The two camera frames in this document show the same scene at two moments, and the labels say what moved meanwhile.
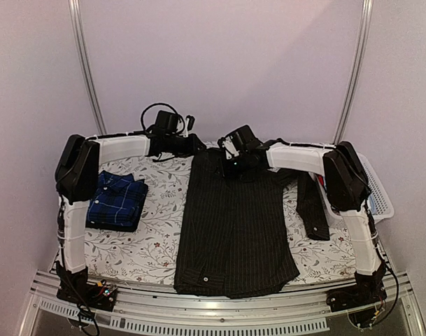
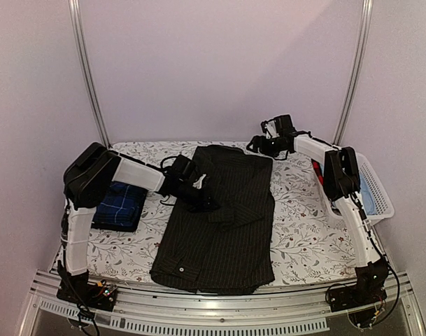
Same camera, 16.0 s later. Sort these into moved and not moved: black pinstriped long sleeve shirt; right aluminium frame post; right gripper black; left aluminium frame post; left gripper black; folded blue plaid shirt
Moved: black pinstriped long sleeve shirt; right gripper black; left gripper black
Not moved: folded blue plaid shirt; left aluminium frame post; right aluminium frame post
